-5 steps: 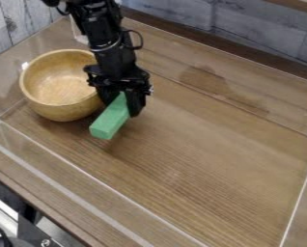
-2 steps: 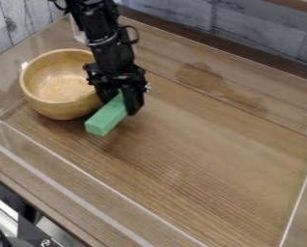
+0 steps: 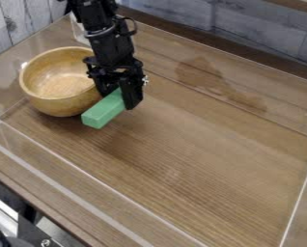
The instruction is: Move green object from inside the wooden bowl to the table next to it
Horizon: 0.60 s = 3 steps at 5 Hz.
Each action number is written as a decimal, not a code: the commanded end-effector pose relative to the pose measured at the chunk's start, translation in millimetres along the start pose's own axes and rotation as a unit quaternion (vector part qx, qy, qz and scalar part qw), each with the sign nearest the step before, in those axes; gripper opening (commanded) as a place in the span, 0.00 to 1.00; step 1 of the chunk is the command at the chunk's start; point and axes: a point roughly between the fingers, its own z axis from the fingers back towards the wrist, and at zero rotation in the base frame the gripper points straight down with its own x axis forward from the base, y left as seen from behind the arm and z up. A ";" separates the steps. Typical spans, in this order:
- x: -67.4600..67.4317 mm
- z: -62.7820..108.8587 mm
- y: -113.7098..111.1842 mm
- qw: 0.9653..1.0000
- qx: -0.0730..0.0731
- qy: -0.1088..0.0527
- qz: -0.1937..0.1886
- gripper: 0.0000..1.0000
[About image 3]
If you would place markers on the green rectangular block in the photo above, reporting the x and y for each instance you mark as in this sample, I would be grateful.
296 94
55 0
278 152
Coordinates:
102 113

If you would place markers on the clear acrylic corner bracket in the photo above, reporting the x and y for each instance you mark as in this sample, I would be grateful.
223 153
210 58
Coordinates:
78 29

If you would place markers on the wooden bowl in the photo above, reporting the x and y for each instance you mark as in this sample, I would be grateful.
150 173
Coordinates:
55 82

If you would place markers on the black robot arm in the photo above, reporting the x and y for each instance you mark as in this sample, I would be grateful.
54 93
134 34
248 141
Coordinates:
98 15

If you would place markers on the black metal bracket with bolt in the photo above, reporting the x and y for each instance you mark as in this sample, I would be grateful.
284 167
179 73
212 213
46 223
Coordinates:
31 234

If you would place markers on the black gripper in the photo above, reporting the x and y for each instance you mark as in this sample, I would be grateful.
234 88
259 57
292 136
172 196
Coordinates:
114 67

